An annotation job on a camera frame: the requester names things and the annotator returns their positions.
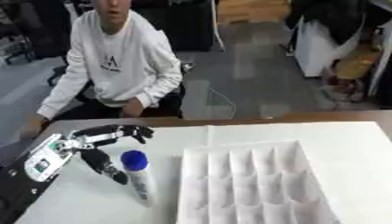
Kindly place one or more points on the white compartment box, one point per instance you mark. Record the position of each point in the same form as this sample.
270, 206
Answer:
250, 183

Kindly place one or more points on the white bottle with blue cap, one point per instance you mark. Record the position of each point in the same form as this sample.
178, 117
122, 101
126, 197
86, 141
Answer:
137, 172

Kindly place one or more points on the black office chair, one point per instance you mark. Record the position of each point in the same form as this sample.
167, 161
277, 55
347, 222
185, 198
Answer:
171, 96

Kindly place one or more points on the person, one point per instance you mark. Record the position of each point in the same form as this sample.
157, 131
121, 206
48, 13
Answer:
109, 64

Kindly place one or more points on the black cabinet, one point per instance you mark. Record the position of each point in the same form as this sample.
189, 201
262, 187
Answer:
178, 24

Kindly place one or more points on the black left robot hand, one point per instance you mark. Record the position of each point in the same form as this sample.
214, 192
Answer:
104, 135

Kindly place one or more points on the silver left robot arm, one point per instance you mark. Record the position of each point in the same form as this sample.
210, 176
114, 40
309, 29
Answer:
41, 164

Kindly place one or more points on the yellow bag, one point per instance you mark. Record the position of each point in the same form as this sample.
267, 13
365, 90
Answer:
357, 62

